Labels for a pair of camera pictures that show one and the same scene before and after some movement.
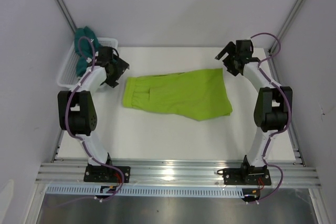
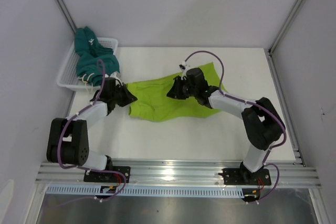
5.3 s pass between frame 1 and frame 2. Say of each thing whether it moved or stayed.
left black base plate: stayed
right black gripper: moved
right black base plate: stayed
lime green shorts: moved
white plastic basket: stayed
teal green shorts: stayed
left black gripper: moved
